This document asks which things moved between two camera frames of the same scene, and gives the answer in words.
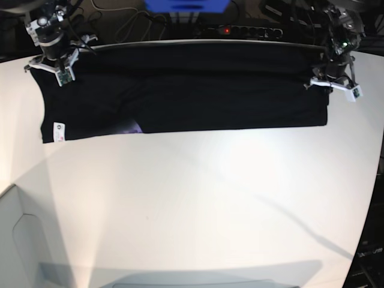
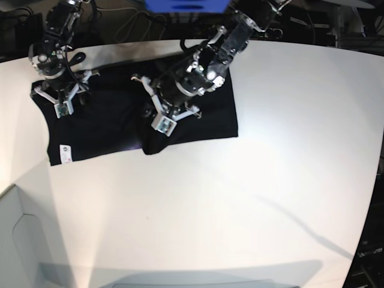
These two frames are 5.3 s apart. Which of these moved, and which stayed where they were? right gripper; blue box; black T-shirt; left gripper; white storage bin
Moved: black T-shirt; right gripper; left gripper
Stayed: white storage bin; blue box
